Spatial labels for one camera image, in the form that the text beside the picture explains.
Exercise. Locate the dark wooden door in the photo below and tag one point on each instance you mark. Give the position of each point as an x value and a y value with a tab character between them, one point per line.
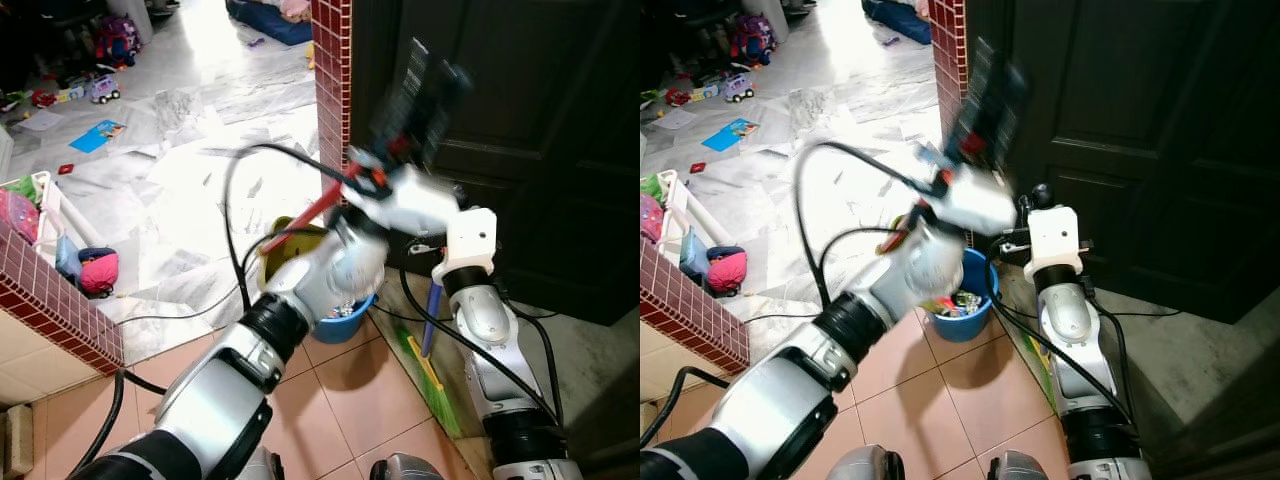
1150	150
560	150

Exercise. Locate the blue picture book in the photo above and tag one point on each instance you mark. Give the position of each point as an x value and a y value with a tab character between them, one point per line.
730	133
97	135

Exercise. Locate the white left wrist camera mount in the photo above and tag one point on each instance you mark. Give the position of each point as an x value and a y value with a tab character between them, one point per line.
420	200
975	200

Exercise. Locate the red toy vehicle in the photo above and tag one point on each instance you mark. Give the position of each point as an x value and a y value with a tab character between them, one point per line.
43	98
678	97

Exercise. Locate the blue plastic bucket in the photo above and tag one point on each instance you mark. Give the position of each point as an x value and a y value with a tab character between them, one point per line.
340	325
965	320

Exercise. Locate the white toy car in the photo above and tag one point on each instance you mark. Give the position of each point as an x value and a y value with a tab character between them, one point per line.
105	90
738	87

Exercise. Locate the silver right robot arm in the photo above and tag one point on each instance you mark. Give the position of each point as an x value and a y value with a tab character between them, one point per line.
490	330
1070	320

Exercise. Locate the white plastic rack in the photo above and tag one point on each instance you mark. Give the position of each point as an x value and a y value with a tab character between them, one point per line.
50	200
680	200

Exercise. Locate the grey robot foot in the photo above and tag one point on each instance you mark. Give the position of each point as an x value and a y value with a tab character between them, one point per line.
262	468
868	465
1015	468
405	468

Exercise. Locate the purple backpack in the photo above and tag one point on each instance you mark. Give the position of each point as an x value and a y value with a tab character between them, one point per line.
752	40
118	40

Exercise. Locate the grey right robot foot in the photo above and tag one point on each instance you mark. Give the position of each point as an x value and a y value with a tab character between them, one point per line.
1015	468
405	468

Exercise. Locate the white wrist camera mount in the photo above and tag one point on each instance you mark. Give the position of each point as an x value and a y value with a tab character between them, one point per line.
420	200
468	240
1055	235
975	200

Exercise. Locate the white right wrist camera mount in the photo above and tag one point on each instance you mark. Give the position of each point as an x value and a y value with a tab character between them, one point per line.
1055	235
468	240

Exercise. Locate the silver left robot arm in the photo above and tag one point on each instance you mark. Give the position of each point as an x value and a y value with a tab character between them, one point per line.
215	400
790	400

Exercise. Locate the grey left robot foot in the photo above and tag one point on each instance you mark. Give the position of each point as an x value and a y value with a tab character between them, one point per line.
868	465
262	468

